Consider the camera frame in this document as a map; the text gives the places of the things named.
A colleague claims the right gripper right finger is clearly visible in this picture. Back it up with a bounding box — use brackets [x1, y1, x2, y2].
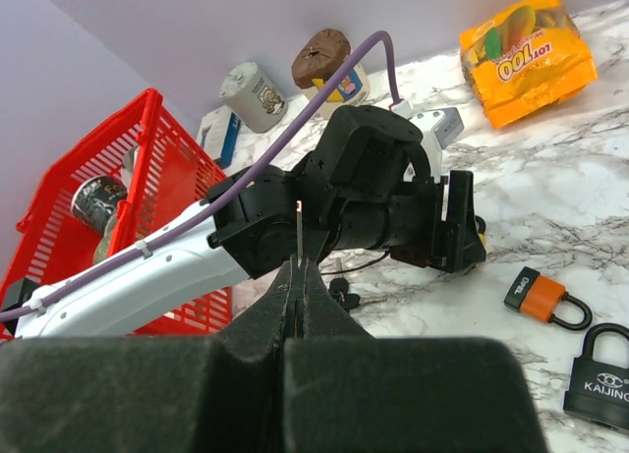
[282, 261, 547, 452]

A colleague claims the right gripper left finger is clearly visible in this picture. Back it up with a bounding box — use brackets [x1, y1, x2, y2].
[1, 260, 298, 452]

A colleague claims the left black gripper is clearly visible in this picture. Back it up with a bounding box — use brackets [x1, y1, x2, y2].
[392, 170, 486, 273]

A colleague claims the yellow padlock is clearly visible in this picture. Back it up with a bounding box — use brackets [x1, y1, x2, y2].
[475, 215, 486, 247]

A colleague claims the black key bunch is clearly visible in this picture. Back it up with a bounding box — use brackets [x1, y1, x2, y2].
[322, 252, 389, 312]

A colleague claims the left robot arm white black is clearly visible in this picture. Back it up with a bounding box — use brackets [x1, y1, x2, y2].
[1, 106, 486, 338]

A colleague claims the orange padlock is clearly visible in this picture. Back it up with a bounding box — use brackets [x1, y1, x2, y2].
[503, 266, 593, 331]

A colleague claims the green melon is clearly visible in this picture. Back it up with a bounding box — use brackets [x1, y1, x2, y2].
[92, 198, 127, 264]

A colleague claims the orange snack bag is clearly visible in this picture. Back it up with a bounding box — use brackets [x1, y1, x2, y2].
[459, 0, 599, 129]

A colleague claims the brown lidded white jar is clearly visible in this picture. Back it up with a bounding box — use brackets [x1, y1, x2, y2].
[291, 28, 370, 120]

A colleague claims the grey marbled cylinder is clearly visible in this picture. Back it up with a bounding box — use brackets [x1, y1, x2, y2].
[219, 62, 287, 134]

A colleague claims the white blue box behind basket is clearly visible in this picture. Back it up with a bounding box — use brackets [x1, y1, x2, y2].
[196, 106, 242, 169]

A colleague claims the black patterned cup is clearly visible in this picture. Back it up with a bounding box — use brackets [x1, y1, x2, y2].
[70, 175, 128, 235]

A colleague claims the black padlock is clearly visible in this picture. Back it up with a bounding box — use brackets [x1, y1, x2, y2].
[563, 323, 628, 434]

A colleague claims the red plastic basket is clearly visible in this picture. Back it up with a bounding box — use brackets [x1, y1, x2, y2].
[0, 87, 235, 341]

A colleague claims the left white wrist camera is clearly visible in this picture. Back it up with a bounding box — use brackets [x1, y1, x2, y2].
[388, 99, 464, 183]

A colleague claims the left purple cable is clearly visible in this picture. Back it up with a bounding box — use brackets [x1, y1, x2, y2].
[0, 29, 404, 324]

